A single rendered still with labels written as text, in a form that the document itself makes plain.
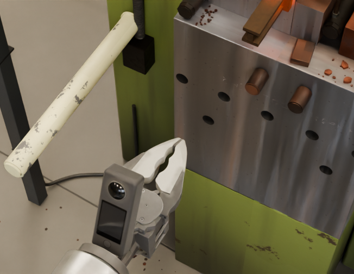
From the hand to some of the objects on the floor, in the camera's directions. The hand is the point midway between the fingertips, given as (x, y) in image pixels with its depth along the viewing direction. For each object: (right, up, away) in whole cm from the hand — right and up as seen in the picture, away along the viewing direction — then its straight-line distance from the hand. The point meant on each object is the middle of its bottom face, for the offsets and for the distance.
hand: (177, 143), depth 107 cm
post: (-38, -16, +111) cm, 118 cm away
